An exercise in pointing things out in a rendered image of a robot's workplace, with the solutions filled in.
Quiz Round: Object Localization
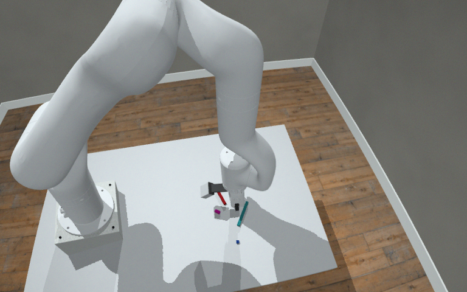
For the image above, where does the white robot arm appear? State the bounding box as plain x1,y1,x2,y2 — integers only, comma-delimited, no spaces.
10,0,276,235

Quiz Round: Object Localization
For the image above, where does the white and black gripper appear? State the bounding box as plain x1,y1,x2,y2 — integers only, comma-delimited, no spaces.
229,191,244,211

